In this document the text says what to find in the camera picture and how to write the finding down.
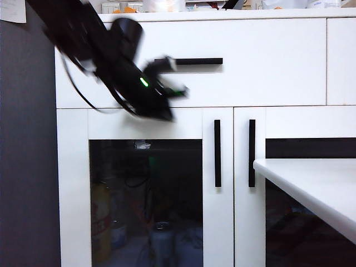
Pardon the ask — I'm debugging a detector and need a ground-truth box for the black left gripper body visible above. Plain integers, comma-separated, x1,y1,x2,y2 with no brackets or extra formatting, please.
96,54,175,122

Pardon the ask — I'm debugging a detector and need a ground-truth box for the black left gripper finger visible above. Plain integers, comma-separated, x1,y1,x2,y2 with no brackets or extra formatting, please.
143,56,178,83
158,85,190,100

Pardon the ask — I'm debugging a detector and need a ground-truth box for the black door handle bar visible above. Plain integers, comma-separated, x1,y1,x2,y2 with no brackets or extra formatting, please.
248,119,256,187
214,119,222,187

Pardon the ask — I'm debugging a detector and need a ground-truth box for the white glass-panel cabinet door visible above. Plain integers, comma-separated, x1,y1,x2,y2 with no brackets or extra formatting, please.
233,106,356,267
56,107,234,267

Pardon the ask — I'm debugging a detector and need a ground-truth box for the silver beverage can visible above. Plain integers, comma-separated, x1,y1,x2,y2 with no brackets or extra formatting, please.
151,221,176,267

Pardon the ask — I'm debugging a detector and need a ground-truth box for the white cabinet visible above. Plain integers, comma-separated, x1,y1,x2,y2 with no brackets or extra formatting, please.
54,7,356,267

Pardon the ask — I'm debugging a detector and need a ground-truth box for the clear plastic container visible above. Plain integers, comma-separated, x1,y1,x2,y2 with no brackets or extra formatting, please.
142,0,186,13

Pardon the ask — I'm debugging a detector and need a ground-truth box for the wide white drawer front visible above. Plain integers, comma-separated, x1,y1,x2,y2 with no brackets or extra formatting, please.
55,18,327,109

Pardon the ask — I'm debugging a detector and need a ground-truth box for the printed paper box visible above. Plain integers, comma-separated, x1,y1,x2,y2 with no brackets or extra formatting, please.
185,0,225,11

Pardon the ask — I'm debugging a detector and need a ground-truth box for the black angular object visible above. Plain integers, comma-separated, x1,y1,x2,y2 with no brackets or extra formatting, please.
222,0,245,11

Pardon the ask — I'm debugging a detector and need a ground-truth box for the white crumpled bag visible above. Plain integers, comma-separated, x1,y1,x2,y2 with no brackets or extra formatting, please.
263,0,306,9

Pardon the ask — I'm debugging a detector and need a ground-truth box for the yellow detergent bottle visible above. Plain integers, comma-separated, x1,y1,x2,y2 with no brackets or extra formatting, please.
91,182,112,264

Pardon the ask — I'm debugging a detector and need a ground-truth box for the white paper sheet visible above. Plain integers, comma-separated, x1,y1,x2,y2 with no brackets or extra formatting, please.
0,0,27,23

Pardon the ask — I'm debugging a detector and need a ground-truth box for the clear pump sanitizer bottle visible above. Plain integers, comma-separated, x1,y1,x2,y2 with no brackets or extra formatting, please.
111,219,128,250

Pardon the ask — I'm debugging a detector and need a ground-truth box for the narrow white drawer front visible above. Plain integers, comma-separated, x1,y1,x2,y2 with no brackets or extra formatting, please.
327,17,356,106

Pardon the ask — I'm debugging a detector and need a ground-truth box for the black drawer handle bar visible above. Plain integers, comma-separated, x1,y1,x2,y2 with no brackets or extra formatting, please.
154,57,224,66

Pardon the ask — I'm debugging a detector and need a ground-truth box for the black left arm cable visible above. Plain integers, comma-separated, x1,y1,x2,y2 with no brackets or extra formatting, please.
61,52,137,115

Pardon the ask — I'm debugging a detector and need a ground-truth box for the white wall switch plate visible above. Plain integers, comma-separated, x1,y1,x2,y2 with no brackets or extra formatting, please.
101,2,121,14

